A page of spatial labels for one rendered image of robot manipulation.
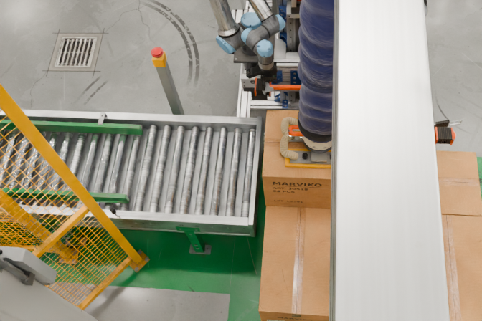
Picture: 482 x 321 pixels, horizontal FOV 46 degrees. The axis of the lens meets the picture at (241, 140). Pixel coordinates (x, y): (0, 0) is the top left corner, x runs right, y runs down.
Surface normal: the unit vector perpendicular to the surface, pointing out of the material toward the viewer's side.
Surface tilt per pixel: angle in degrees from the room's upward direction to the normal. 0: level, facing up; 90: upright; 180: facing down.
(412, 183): 0
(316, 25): 79
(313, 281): 0
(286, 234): 0
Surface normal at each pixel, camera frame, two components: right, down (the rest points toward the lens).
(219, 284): -0.08, -0.48
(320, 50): -0.40, 0.65
